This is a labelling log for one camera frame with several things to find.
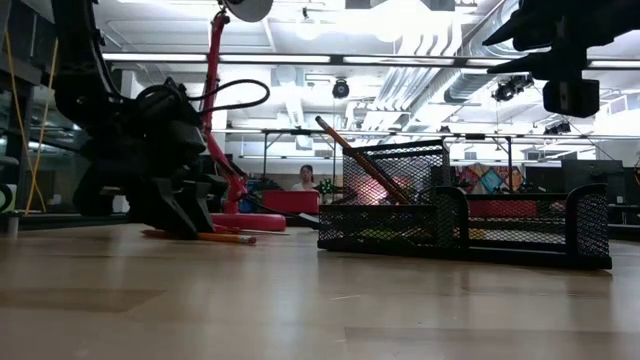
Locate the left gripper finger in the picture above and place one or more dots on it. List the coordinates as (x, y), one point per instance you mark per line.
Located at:
(165, 210)
(202, 207)

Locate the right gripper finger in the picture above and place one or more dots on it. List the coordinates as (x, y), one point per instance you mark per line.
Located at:
(535, 27)
(550, 64)

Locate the orange-yellow pencil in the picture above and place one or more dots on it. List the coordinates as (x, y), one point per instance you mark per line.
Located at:
(350, 150)
(225, 238)

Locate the red desk lamp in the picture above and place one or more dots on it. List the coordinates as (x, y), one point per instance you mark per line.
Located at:
(250, 221)

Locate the black mesh desk organizer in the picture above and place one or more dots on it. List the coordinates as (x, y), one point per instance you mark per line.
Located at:
(390, 225)

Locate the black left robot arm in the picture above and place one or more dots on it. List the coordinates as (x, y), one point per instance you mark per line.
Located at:
(80, 60)

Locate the black ceiling spotlight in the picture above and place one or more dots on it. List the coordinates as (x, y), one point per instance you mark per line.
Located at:
(507, 90)
(340, 89)

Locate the red plastic crate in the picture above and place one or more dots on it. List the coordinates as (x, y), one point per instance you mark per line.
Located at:
(500, 208)
(290, 202)

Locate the person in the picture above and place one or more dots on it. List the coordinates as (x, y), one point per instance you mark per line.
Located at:
(306, 175)

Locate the colourful patchwork quilt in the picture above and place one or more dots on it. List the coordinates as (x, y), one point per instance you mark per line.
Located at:
(492, 179)

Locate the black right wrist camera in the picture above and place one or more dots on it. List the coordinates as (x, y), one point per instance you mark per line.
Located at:
(570, 97)

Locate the silver ventilation duct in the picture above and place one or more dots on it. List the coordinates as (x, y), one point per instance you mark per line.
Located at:
(470, 85)

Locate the black metal table frame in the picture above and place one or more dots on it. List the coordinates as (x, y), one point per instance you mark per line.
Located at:
(475, 136)
(300, 131)

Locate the black aluminium table frame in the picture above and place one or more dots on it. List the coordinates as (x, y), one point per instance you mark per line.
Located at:
(50, 221)

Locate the white cylinder post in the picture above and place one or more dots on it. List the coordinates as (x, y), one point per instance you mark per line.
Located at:
(13, 225)

